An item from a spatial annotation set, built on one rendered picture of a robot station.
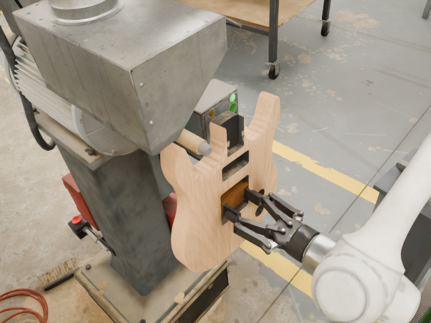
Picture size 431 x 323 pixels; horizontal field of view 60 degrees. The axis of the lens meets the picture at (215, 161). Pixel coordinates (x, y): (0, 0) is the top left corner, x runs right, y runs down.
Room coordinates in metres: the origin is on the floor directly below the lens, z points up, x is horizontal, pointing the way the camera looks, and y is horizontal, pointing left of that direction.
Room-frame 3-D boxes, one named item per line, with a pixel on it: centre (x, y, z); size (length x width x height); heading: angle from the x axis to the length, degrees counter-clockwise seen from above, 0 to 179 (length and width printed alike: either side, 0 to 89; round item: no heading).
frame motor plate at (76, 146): (0.89, 0.35, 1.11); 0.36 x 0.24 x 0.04; 43
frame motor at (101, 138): (0.85, 0.30, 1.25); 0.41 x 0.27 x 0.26; 43
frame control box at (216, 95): (0.95, 0.06, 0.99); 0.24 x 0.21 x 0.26; 43
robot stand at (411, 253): (0.82, -0.75, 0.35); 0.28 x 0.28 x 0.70; 36
